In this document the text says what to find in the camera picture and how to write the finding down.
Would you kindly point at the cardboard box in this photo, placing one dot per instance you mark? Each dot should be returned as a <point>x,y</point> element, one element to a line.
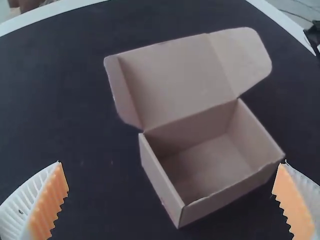
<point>187,87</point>

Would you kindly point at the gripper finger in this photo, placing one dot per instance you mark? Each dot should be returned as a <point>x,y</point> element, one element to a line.
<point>300,207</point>
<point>27,207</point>

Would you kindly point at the black mat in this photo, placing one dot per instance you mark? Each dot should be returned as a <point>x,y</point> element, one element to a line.
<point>62,100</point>

